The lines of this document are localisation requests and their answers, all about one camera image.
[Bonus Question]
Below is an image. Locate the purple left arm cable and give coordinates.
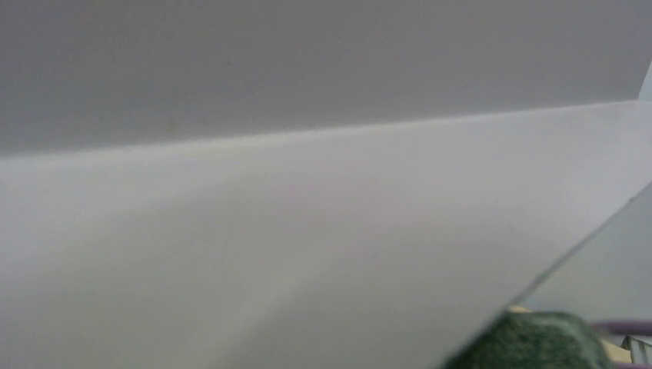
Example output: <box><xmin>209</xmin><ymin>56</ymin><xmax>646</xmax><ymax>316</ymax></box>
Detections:
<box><xmin>593</xmin><ymin>319</ymin><xmax>652</xmax><ymax>337</ymax></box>

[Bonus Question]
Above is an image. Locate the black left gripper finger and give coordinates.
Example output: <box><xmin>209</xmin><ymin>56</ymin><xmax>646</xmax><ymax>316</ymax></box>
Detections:
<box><xmin>443</xmin><ymin>311</ymin><xmax>616</xmax><ymax>369</ymax></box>

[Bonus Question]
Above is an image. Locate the lilac music stand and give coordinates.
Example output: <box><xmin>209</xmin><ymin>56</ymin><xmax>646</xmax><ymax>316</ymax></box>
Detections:
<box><xmin>1</xmin><ymin>1</ymin><xmax>651</xmax><ymax>368</ymax></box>

